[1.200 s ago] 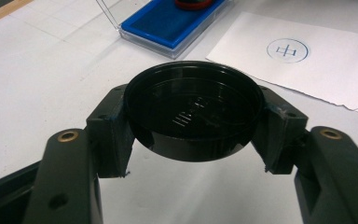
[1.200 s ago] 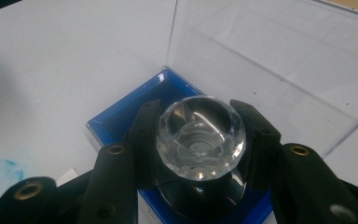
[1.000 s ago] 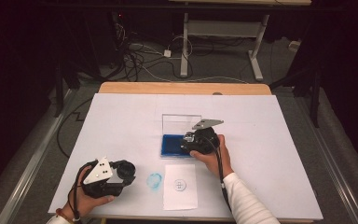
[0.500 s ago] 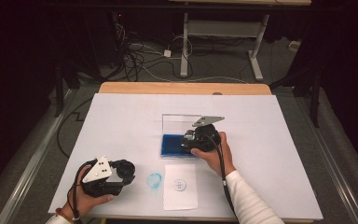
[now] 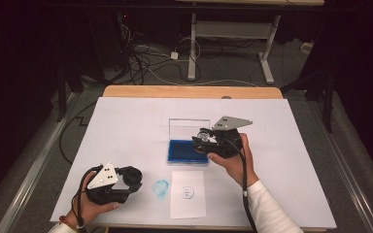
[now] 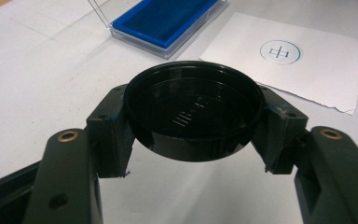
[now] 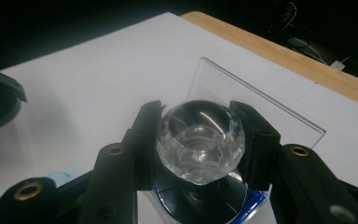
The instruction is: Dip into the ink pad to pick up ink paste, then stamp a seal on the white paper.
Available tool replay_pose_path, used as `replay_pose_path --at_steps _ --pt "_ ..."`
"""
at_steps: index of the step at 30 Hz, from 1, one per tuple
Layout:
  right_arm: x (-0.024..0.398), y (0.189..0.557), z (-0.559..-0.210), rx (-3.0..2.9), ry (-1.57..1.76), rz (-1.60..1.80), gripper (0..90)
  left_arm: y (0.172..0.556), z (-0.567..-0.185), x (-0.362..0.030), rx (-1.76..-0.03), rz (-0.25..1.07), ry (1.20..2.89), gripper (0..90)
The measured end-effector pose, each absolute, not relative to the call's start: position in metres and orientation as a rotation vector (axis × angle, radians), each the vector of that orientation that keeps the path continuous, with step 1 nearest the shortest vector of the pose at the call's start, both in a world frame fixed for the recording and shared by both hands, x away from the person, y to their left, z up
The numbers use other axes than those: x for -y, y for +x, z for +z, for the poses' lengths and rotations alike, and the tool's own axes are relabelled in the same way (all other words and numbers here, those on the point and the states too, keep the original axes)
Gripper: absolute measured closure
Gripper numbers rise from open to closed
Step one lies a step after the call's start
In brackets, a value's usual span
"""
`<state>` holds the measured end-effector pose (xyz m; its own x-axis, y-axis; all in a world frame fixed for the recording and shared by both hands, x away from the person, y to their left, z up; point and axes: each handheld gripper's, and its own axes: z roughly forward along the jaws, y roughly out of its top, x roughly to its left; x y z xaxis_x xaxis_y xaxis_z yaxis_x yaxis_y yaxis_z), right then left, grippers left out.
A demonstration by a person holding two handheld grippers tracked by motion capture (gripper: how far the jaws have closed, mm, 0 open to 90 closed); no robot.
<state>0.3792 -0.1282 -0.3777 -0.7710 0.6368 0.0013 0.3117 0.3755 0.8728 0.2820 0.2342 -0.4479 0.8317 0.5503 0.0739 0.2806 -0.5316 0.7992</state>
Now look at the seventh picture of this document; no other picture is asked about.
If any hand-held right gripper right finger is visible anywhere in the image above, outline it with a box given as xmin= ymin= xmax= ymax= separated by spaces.
xmin=229 ymin=100 xmax=282 ymax=191

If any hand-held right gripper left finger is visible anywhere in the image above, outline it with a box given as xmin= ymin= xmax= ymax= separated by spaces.
xmin=122 ymin=100 xmax=166 ymax=190

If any blue ink pad clear case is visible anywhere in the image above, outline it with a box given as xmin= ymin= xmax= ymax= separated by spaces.
xmin=136 ymin=56 xmax=326 ymax=224

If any black stamp with crystal knob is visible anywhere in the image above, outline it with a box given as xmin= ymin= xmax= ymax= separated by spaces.
xmin=153 ymin=100 xmax=250 ymax=224

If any white power adapter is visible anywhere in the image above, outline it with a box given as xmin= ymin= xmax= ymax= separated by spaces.
xmin=330 ymin=60 xmax=347 ymax=72

